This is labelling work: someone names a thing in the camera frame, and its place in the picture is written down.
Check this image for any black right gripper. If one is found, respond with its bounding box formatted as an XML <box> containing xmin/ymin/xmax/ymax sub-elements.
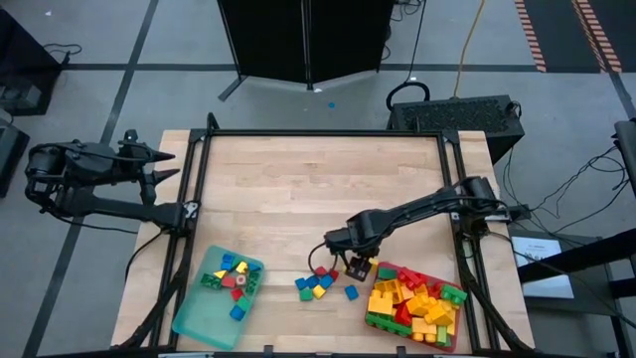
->
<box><xmin>325</xmin><ymin>209</ymin><xmax>384</xmax><ymax>282</ymax></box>

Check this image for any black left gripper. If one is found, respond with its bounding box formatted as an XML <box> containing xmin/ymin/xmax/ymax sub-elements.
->
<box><xmin>116</xmin><ymin>128</ymin><xmax>182</xmax><ymax>185</ymax></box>

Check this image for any long green plastic building block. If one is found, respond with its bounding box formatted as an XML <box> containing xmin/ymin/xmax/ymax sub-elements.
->
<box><xmin>366</xmin><ymin>311</ymin><xmax>413</xmax><ymax>338</ymax></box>

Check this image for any dark green studded block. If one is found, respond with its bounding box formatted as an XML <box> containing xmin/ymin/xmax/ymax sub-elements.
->
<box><xmin>200</xmin><ymin>272</ymin><xmax>224</xmax><ymax>291</ymax></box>

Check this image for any red translucent plastic bin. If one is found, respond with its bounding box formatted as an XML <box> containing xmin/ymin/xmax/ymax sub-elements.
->
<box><xmin>365</xmin><ymin>261</ymin><xmax>468</xmax><ymax>353</ymax></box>

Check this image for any black floor case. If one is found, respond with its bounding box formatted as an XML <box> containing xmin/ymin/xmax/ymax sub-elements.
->
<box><xmin>0</xmin><ymin>113</ymin><xmax>31</xmax><ymax>198</ymax></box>

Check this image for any teal translucent plastic bin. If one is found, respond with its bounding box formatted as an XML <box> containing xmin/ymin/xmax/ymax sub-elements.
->
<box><xmin>171</xmin><ymin>245</ymin><xmax>267</xmax><ymax>351</ymax></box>

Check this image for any black floor equipment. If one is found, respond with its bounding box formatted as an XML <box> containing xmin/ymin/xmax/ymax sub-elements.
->
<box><xmin>0</xmin><ymin>9</ymin><xmax>64</xmax><ymax>118</ymax></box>

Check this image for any black folding partition screen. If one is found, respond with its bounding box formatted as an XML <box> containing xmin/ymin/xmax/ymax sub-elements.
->
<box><xmin>217</xmin><ymin>0</ymin><xmax>395</xmax><ymax>102</ymax></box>

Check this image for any black perforated computer case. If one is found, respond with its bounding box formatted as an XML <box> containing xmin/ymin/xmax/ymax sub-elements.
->
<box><xmin>387</xmin><ymin>93</ymin><xmax>526</xmax><ymax>163</ymax></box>

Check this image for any white paper sheet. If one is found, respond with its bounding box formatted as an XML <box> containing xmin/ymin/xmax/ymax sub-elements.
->
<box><xmin>511</xmin><ymin>236</ymin><xmax>575</xmax><ymax>299</ymax></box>

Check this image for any black side stand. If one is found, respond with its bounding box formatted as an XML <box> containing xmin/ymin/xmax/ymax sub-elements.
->
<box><xmin>516</xmin><ymin>228</ymin><xmax>636</xmax><ymax>358</ymax></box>

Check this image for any black equipment panel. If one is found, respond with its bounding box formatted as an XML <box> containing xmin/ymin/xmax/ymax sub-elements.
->
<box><xmin>613</xmin><ymin>118</ymin><xmax>636</xmax><ymax>185</ymax></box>

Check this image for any black mat with orange stripes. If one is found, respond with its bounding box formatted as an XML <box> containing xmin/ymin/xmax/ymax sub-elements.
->
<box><xmin>514</xmin><ymin>0</ymin><xmax>625</xmax><ymax>75</ymax></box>

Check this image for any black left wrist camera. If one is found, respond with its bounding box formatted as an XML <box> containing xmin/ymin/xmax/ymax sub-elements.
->
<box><xmin>140</xmin><ymin>178</ymin><xmax>158</xmax><ymax>206</ymax></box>

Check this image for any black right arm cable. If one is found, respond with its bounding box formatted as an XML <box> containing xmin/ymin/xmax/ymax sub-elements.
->
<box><xmin>307</xmin><ymin>242</ymin><xmax>342</xmax><ymax>273</ymax></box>

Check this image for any black coiled cable loop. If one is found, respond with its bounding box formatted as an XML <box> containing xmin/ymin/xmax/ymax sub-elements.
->
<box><xmin>385</xmin><ymin>81</ymin><xmax>431</xmax><ymax>113</ymax></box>

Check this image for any black hanging cable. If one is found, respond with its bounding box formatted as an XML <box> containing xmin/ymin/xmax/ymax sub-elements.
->
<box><xmin>404</xmin><ymin>0</ymin><xmax>428</xmax><ymax>84</ymax></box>

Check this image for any yellow hanging cable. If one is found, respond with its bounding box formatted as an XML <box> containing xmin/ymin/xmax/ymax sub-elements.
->
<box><xmin>451</xmin><ymin>0</ymin><xmax>487</xmax><ymax>99</ymax></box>

